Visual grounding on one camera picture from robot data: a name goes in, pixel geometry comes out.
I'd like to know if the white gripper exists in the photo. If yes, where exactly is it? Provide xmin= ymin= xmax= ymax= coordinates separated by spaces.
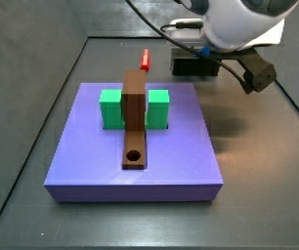
xmin=167 ymin=18 xmax=214 ymax=51

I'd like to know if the blue peg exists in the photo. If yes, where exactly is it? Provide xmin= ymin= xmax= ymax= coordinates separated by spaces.
xmin=199 ymin=47 xmax=210 ymax=56

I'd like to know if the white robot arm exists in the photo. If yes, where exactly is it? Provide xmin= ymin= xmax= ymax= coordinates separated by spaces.
xmin=166 ymin=0 xmax=299 ymax=53

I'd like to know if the black angle fixture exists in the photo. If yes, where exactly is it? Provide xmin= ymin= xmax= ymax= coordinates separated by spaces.
xmin=170 ymin=48 xmax=219 ymax=76

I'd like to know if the red peg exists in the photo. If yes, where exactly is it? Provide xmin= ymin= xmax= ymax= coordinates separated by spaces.
xmin=141 ymin=49 xmax=149 ymax=71

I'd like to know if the right green block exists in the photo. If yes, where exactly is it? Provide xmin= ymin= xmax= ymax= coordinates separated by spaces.
xmin=146 ymin=90 xmax=169 ymax=130

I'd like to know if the green block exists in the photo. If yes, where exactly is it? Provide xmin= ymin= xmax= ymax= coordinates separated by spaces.
xmin=98 ymin=89 xmax=123 ymax=130
xmin=146 ymin=90 xmax=169 ymax=130

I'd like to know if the left green block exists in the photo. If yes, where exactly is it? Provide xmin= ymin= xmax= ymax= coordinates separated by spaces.
xmin=98 ymin=89 xmax=123 ymax=130

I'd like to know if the purple base block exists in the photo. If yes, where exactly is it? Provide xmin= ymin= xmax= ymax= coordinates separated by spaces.
xmin=43 ymin=83 xmax=222 ymax=202

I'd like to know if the black cable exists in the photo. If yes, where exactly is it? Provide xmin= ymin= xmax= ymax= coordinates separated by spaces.
xmin=123 ymin=0 xmax=250 ymax=89

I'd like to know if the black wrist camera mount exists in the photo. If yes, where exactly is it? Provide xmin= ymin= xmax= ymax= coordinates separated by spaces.
xmin=210 ymin=48 xmax=276 ymax=94

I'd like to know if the brown L-shaped bracket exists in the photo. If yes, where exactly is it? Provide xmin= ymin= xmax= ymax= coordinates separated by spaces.
xmin=121 ymin=70 xmax=146 ymax=170

